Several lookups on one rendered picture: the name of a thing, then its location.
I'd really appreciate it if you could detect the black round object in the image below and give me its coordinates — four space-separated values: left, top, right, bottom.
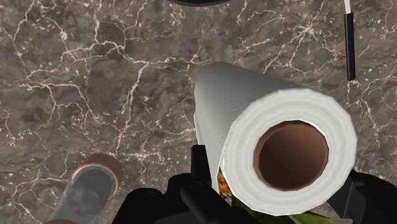
166 0 232 7

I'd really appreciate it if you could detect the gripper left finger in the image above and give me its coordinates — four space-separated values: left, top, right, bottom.
112 144 258 224

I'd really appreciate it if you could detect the grey cylinder with copper rim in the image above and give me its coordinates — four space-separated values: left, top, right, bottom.
43 153 123 224

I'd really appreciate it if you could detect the white paper towel roll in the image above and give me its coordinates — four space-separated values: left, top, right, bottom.
193 61 358 216

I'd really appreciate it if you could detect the black handled utensil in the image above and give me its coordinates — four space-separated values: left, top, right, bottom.
342 0 357 81

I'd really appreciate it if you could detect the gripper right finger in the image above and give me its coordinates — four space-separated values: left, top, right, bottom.
326 169 397 224

